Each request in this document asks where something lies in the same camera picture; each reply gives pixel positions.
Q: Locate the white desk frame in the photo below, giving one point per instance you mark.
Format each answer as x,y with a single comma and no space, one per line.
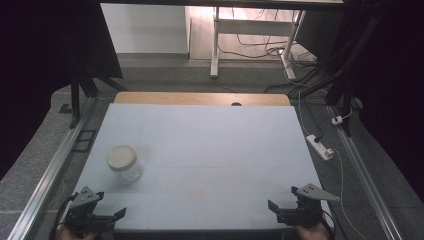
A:
253,28

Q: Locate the black floor bracket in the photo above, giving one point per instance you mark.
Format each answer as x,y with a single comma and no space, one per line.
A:
83,140

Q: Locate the clear glass jar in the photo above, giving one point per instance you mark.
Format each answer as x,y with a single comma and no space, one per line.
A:
132,175

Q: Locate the cream round jar lid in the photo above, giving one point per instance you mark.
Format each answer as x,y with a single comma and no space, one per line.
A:
121,157

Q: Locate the aluminium floor rail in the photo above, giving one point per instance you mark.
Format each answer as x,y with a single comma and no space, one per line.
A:
363,176
50,173

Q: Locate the black metal stand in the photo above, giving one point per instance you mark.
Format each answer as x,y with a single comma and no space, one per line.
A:
77,96
343,83

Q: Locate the small white adapter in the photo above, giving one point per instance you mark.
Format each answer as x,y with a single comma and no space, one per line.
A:
337,120

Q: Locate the white table mat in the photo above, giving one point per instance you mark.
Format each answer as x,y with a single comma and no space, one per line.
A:
206,156

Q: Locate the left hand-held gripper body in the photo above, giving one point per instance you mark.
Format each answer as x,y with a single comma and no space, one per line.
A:
84,200

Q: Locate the black curtain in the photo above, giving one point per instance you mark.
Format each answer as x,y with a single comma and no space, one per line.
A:
50,50
393,83

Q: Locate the white power strip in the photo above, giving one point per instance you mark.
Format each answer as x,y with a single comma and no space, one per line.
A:
319,146

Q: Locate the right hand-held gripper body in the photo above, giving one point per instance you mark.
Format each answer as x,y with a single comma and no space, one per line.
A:
305,213

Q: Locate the person's right hand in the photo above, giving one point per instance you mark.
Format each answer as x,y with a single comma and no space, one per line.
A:
311,234

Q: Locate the person's left hand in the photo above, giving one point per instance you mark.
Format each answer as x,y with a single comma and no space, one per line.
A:
71,235

